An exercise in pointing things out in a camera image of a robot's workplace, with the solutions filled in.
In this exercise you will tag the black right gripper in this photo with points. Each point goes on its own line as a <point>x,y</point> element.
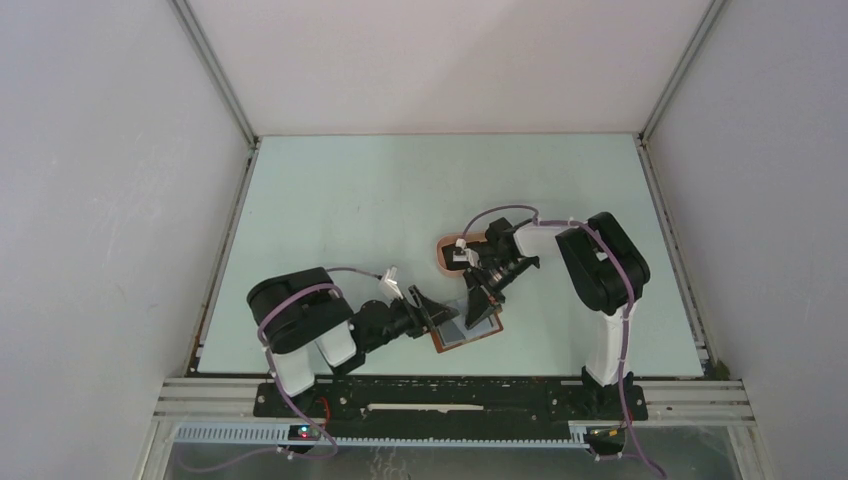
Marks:
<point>482,298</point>

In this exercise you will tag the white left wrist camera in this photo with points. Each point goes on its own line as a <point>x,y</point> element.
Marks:
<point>388,284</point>

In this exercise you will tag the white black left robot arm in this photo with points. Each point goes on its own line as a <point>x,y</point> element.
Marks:
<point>296,311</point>

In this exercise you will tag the pink oval plastic tray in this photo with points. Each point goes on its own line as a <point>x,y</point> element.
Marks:
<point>474,239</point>

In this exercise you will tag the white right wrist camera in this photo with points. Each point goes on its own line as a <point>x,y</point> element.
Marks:
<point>462,256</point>

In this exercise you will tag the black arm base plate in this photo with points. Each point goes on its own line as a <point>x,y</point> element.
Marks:
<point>456,407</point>

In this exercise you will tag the brown leather card holder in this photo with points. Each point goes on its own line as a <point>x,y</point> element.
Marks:
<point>454,333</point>

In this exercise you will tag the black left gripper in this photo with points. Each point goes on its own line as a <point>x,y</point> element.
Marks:
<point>425,315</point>

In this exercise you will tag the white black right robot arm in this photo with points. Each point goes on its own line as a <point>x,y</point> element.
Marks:
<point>607,271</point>

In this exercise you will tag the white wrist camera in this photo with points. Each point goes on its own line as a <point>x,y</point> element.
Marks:
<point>462,256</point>
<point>388,284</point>

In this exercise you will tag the aluminium frame rail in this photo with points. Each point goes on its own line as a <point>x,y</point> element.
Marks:
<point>220,410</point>

